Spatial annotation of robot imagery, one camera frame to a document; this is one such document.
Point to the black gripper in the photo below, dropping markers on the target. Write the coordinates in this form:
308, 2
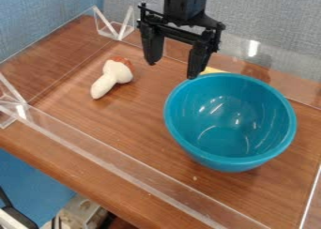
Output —
183, 22

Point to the white box under table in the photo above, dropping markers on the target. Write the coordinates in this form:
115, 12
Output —
80, 214

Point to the black chair part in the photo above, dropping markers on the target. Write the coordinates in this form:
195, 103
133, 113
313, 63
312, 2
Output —
12, 219

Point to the clear acrylic barrier wall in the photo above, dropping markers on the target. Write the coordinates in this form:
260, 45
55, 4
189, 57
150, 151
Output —
107, 147

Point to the yellow object behind bowl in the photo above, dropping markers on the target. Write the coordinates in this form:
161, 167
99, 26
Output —
210, 70

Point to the white plush mushroom brown cap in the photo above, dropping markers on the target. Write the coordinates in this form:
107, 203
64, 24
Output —
117, 73

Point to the clear acrylic corner bracket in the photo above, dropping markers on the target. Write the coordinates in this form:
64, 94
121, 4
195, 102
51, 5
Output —
114, 30

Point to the blue plastic bowl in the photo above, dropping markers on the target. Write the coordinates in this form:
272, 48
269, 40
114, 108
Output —
232, 121

